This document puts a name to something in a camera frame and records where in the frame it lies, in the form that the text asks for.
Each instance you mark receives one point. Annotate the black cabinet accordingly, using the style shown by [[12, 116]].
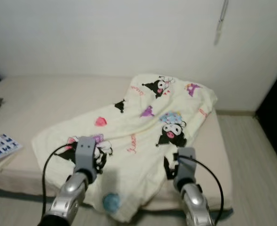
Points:
[[274, 122]]

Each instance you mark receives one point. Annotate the white blue lettered book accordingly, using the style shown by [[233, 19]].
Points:
[[4, 147]]

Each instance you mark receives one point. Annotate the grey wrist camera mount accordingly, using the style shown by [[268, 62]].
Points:
[[186, 165], [86, 154]]

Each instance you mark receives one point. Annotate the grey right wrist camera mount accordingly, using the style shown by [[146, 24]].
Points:
[[186, 165]]

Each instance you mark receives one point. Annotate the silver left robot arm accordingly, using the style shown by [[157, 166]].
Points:
[[70, 200]]

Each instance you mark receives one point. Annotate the grey blind wand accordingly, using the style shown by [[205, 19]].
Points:
[[220, 20]]

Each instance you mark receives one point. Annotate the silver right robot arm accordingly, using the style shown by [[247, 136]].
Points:
[[197, 205]]

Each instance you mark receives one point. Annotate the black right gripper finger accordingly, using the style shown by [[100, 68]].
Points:
[[167, 170]]

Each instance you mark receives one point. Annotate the cream cartoon print blanket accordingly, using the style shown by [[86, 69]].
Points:
[[133, 125]]

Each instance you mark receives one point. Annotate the cream sheeted mattress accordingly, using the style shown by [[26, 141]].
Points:
[[44, 99]]

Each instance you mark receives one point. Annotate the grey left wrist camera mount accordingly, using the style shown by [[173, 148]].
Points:
[[86, 154]]

